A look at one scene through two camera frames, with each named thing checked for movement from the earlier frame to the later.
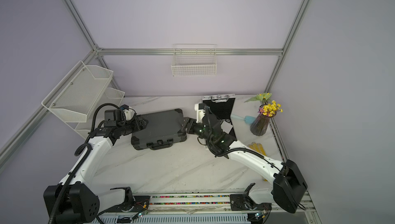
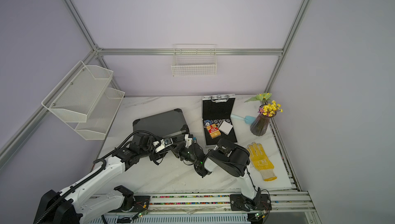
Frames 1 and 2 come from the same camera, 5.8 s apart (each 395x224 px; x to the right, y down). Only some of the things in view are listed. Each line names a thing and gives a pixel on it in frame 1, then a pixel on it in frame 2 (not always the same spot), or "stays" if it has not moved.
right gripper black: (190, 121) → (180, 146)
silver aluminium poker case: (221, 106) stays
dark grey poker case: (163, 129) stays
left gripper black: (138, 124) → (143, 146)
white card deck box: (226, 127) stays
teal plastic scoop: (249, 119) stays
